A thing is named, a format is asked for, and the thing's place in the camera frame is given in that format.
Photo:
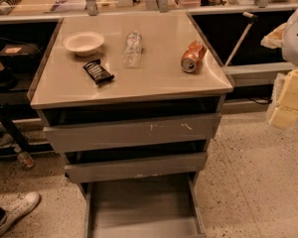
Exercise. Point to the white sneaker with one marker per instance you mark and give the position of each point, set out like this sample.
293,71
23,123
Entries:
19,209

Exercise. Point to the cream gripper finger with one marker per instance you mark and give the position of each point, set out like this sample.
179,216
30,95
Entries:
283,110

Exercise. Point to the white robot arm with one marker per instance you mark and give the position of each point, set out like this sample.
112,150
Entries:
285,37

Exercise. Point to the orange soda can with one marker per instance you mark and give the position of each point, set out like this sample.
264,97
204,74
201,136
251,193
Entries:
193,56

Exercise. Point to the grey drawer cabinet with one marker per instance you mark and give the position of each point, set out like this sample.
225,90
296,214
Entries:
64,94

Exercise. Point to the top grey drawer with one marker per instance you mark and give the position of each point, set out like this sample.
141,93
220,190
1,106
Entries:
129,133

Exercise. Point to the middle grey drawer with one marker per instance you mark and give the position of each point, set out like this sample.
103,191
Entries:
137,168

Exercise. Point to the white paper bowl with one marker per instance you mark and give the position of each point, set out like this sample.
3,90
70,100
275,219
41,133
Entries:
83,44

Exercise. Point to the bottom open grey drawer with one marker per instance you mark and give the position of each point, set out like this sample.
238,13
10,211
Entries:
155,207

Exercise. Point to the black rxbar chocolate wrapper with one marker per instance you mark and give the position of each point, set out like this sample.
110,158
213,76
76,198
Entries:
97,72

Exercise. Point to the black bag with label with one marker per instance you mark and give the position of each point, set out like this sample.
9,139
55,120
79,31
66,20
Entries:
21,57

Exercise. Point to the small bottle on floor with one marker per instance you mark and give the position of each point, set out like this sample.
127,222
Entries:
24,158

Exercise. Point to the clear crushed plastic bottle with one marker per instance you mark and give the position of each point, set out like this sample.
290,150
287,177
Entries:
133,49

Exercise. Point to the black-tipped white stick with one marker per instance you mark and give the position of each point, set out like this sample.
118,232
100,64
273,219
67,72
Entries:
251,20

